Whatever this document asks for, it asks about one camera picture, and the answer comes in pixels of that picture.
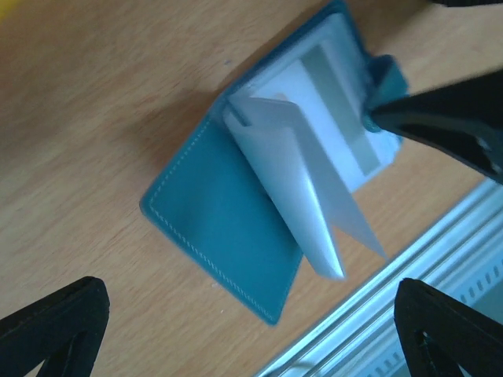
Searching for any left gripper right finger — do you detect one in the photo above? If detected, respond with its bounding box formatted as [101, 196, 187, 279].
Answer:
[394, 278, 502, 376]

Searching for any slotted cable duct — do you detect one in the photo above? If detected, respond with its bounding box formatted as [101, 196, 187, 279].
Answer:
[346, 278, 502, 376]

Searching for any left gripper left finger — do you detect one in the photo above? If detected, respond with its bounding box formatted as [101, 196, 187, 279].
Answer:
[1, 276, 110, 376]

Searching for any white card in holder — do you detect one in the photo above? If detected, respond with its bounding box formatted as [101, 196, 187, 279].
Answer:
[269, 45, 384, 192]

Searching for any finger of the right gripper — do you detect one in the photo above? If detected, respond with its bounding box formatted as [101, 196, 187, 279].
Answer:
[371, 70, 502, 183]

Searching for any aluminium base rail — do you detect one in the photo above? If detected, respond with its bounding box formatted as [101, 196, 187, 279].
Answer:
[257, 180, 502, 376]

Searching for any blue leather card holder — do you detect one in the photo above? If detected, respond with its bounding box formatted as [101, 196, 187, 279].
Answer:
[140, 1, 408, 325]

